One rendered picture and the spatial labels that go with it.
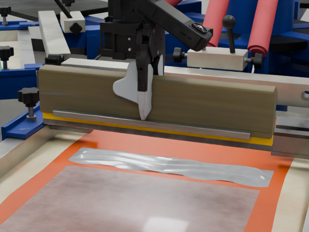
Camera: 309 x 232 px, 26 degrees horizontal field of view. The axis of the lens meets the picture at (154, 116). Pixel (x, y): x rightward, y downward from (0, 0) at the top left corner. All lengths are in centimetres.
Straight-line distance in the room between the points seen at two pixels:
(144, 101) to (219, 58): 47
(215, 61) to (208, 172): 39
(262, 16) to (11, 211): 87
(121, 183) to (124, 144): 17
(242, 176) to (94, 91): 28
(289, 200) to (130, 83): 31
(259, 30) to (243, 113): 66
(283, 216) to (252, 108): 17
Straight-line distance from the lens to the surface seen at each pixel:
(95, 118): 106
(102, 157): 120
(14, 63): 188
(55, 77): 109
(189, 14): 220
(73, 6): 276
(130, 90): 102
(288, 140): 117
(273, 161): 122
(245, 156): 123
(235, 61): 145
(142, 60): 98
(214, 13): 169
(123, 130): 108
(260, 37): 163
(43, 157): 123
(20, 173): 117
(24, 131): 123
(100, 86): 106
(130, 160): 119
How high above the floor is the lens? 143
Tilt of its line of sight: 19 degrees down
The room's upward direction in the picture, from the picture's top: straight up
